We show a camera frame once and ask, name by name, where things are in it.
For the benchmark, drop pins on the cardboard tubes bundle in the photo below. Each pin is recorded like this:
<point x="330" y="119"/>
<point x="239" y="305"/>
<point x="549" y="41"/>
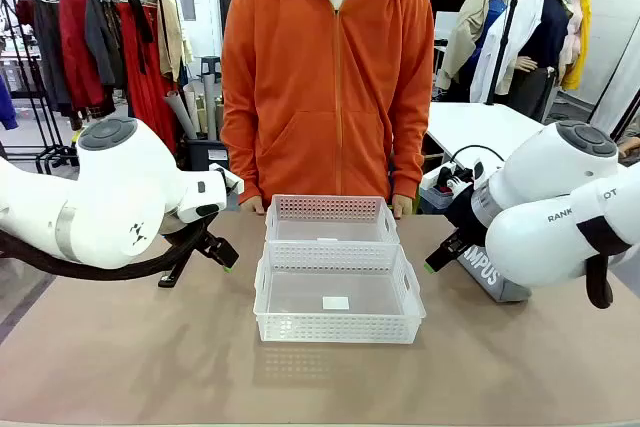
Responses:
<point x="197" y="112"/>

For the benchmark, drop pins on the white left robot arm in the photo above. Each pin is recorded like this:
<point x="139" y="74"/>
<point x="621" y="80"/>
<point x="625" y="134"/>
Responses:
<point x="115" y="182"/>

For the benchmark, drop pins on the long red dress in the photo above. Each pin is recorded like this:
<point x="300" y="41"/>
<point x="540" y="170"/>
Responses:
<point x="147" y="92"/>

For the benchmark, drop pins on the black stand pole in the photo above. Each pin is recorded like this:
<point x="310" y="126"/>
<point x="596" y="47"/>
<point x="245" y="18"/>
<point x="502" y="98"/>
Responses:
<point x="504" y="42"/>

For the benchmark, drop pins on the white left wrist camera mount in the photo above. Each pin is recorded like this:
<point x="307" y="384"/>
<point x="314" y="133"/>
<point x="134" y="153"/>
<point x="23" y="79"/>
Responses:
<point x="231" y="179"/>

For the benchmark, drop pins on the yellow hanging garment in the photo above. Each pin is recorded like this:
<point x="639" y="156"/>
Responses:
<point x="582" y="37"/>

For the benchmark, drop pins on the white perforated plastic basket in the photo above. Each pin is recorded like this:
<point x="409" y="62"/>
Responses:
<point x="330" y="204"/>
<point x="335" y="329"/>

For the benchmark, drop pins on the mannequin in white coat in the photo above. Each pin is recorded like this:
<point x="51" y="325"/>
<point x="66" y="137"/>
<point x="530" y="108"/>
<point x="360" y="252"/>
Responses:
<point x="525" y="32"/>

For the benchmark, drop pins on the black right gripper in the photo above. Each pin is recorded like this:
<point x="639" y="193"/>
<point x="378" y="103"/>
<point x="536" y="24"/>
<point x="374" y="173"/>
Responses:
<point x="465" y="217"/>

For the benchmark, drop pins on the white background table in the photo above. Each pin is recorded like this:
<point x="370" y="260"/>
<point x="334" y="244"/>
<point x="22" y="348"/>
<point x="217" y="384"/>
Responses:
<point x="475" y="122"/>

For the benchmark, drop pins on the red jacket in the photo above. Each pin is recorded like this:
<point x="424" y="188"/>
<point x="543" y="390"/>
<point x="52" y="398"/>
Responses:
<point x="77" y="47"/>

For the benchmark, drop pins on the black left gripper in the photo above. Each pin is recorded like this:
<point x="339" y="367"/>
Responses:
<point x="209" y="238"/>

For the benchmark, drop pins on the blue garment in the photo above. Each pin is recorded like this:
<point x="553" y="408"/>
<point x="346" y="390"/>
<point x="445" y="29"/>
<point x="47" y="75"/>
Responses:
<point x="6" y="107"/>

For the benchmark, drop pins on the person's right forearm orange sleeve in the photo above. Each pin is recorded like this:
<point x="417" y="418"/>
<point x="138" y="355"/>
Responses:
<point x="240" y="162"/>

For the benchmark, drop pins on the person's left hand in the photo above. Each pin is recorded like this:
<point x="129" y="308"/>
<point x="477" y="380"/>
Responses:
<point x="402" y="206"/>

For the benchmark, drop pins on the person's right hand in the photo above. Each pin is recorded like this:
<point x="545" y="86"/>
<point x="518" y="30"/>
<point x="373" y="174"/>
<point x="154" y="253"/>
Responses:
<point x="253" y="205"/>

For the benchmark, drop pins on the dark grey jacket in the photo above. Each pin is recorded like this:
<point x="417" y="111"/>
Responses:
<point x="102" y="37"/>

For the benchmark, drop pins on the person's left forearm orange sleeve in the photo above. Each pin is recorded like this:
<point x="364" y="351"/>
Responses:
<point x="409" y="162"/>

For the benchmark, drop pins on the black storage bin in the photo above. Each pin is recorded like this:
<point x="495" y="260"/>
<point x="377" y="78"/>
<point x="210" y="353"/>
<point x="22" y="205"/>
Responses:
<point x="207" y="154"/>

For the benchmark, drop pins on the mannequin in beige jacket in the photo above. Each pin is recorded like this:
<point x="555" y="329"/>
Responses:
<point x="467" y="32"/>

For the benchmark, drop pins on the beige garment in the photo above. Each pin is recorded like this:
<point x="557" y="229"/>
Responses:
<point x="172" y="37"/>

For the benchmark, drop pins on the grey stool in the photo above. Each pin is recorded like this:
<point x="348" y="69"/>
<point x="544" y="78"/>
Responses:
<point x="211" y="67"/>

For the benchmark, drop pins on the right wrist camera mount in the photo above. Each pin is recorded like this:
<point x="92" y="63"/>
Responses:
<point x="462" y="179"/>

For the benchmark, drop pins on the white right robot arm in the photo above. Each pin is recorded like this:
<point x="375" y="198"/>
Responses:
<point x="540" y="182"/>

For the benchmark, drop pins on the person in orange hoodie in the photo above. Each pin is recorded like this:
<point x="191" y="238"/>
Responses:
<point x="310" y="97"/>

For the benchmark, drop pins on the dark brown garment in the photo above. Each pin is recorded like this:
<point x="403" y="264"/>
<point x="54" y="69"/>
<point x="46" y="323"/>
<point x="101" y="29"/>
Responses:
<point x="47" y="52"/>

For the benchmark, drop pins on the black metal clothes rack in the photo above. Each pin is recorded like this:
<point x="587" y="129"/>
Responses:
<point x="30" y="97"/>

